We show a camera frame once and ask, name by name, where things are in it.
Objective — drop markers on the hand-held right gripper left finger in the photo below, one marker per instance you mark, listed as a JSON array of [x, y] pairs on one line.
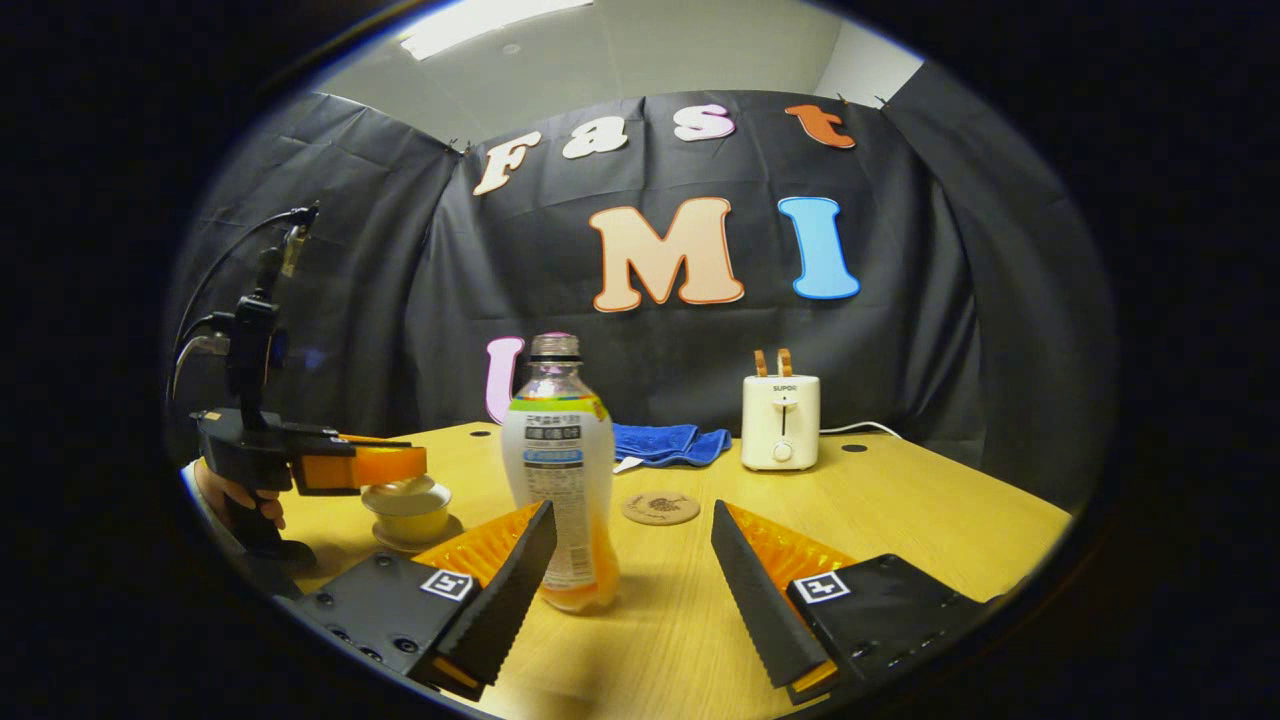
[[505, 600]]

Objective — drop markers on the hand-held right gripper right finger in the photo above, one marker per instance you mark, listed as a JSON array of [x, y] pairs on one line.
[[765, 600]]

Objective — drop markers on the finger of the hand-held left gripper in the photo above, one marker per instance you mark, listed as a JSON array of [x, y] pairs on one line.
[[385, 467], [375, 441]]

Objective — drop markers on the cream teacup lid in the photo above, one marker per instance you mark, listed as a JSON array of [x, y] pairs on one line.
[[400, 487]]

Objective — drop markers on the cream ceramic teacup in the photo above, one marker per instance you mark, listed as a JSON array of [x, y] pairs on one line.
[[410, 518]]

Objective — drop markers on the round cork coaster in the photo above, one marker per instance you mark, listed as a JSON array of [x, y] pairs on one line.
[[660, 508]]

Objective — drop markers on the clear labelled water bottle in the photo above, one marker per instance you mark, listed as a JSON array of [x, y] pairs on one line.
[[557, 470]]

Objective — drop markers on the white toaster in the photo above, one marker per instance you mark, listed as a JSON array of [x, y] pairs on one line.
[[780, 425]]

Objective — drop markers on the blue towel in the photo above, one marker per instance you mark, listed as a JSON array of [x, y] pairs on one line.
[[665, 443]]

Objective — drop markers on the black backdrop cloth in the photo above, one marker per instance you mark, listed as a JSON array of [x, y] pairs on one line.
[[930, 330]]

